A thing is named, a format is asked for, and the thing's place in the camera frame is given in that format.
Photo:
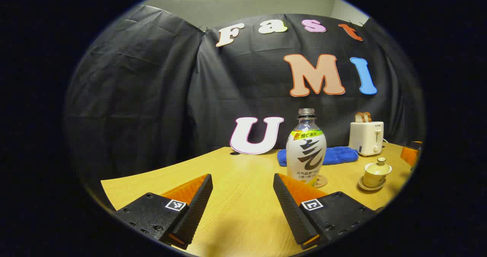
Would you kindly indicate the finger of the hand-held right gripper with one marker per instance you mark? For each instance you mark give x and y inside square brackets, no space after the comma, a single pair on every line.
[409,155]

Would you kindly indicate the clear plastic water bottle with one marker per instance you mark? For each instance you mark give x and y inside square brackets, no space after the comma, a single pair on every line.
[305,154]

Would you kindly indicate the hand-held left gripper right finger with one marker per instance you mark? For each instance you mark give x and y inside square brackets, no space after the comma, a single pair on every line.
[291,211]

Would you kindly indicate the cream ceramic teacup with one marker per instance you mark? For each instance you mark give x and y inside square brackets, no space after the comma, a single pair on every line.
[373,180]

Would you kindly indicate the white toaster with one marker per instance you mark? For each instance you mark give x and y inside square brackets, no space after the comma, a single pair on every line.
[365,138]

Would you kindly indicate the black backdrop cloth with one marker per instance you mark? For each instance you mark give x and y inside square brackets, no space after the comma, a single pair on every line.
[152,97]

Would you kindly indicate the blue towel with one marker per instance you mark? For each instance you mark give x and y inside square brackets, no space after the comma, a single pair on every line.
[338,155]

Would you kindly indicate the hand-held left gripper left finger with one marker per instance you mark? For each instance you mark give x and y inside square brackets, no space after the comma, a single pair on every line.
[198,207]

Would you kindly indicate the bread slice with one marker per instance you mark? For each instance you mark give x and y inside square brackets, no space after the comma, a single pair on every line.
[368,117]
[359,117]

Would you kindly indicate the cream teacup lid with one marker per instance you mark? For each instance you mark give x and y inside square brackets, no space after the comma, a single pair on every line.
[378,167]

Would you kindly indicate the cream ceramic saucer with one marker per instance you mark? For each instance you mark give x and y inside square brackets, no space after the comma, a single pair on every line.
[365,187]

